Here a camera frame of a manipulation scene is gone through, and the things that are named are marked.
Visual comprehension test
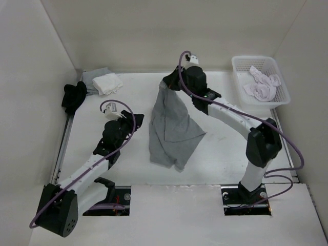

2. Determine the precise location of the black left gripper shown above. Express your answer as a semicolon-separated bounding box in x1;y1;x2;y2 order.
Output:
113;111;143;149

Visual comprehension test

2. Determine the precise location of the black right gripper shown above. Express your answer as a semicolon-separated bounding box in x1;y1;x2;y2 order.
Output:
161;67;195;99

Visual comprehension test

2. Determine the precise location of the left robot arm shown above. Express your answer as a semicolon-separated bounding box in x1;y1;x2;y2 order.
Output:
31;110;144;237

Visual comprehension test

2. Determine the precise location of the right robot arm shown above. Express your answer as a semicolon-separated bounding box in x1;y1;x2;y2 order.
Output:
162;66;282;203

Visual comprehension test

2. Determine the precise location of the folded white tank top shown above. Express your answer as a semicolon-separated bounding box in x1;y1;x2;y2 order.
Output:
92;73;123;96

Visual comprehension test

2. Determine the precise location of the folded light grey tank top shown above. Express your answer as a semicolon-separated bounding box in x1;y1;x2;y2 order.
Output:
82;67;111;96

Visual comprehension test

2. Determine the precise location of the black tank top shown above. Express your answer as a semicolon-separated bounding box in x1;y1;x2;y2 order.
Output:
61;81;87;115

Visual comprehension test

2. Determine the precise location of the pale pink tank top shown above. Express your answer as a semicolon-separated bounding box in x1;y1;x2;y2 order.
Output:
243;66;281;102

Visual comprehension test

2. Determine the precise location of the white plastic basket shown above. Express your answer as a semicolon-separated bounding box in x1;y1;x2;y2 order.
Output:
232;56;291;111

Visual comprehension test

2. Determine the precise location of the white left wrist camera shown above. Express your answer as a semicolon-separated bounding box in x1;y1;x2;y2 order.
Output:
103;102;121;120

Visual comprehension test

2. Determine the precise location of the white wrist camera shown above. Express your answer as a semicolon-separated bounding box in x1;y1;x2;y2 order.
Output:
184;54;199;69
103;102;121;120

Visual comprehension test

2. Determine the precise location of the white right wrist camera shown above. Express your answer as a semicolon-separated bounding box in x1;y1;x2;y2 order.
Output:
184;54;199;69

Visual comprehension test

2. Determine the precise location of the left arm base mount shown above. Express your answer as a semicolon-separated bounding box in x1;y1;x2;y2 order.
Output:
83;187;131;217

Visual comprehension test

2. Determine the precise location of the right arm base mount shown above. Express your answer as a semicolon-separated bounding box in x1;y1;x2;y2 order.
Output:
221;185;271;216

